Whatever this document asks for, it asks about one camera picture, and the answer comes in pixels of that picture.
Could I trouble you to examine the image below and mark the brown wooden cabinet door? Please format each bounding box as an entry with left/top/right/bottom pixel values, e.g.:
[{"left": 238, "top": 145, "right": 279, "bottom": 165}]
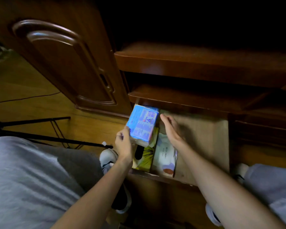
[{"left": 0, "top": 0, "right": 133, "bottom": 118}]

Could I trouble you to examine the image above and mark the yellow tissue box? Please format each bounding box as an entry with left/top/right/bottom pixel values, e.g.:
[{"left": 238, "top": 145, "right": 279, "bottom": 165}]
[{"left": 131, "top": 127, "right": 159, "bottom": 173}]

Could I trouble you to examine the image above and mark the person's right hand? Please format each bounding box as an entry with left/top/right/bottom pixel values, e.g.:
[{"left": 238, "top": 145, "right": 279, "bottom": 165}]
[{"left": 160, "top": 114, "right": 187, "bottom": 151}]

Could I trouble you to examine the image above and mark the brown wooden cabinet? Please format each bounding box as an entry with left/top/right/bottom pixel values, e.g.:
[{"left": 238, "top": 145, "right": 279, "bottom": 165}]
[{"left": 95, "top": 0, "right": 286, "bottom": 229}]

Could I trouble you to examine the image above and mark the person's right white shoe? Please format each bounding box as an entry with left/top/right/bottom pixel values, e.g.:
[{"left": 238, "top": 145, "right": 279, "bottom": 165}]
[{"left": 205, "top": 163, "right": 250, "bottom": 227}]

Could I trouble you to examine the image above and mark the black tripod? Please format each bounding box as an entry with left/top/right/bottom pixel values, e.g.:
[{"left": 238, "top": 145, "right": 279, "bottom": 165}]
[{"left": 0, "top": 116, "right": 114, "bottom": 150}]

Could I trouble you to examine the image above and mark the white wet wipes packet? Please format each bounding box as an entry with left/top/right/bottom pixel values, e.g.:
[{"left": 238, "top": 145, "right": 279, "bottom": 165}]
[{"left": 151, "top": 132, "right": 178, "bottom": 178}]

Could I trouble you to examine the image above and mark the person's left forearm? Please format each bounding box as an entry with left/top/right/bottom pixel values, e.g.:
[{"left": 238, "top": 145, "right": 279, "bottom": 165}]
[{"left": 51, "top": 159, "right": 134, "bottom": 229}]

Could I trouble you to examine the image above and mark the person's right grey trouser leg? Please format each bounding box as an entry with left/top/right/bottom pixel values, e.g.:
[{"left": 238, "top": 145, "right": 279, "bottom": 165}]
[{"left": 243, "top": 163, "right": 286, "bottom": 229}]

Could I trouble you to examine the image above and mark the person's white shoe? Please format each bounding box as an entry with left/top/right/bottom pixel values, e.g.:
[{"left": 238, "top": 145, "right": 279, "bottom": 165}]
[
  {"left": 205, "top": 163, "right": 250, "bottom": 227},
  {"left": 99, "top": 148, "right": 132, "bottom": 214}
]

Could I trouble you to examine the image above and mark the person's left hand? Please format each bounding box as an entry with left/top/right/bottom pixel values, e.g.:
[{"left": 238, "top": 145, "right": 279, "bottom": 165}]
[{"left": 114, "top": 126, "right": 135, "bottom": 163}]

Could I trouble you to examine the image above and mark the person's left grey trouser leg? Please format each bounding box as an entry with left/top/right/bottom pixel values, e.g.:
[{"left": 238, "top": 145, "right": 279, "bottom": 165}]
[{"left": 0, "top": 136, "right": 106, "bottom": 229}]

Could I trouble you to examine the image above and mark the person's right forearm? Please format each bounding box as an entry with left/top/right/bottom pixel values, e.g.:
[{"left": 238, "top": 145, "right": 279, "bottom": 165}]
[{"left": 178, "top": 141, "right": 286, "bottom": 229}]

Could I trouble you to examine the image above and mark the wooden drawer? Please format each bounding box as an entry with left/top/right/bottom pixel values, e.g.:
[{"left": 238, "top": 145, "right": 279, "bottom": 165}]
[{"left": 127, "top": 98, "right": 231, "bottom": 187}]

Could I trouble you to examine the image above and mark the black cable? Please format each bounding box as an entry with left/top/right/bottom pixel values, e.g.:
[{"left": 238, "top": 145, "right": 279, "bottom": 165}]
[{"left": 0, "top": 91, "right": 61, "bottom": 105}]

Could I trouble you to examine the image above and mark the person's left white shoe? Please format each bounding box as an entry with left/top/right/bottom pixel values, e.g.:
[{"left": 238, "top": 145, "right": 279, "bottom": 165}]
[{"left": 99, "top": 148, "right": 132, "bottom": 214}]

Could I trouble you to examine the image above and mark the person's grey trouser leg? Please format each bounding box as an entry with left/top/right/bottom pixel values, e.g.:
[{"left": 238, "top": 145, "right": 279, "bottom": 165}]
[
  {"left": 243, "top": 163, "right": 286, "bottom": 229},
  {"left": 0, "top": 136, "right": 106, "bottom": 229}
]

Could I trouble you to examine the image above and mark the blue tissue packet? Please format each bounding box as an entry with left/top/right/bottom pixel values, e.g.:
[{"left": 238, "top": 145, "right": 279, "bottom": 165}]
[{"left": 126, "top": 104, "right": 160, "bottom": 148}]

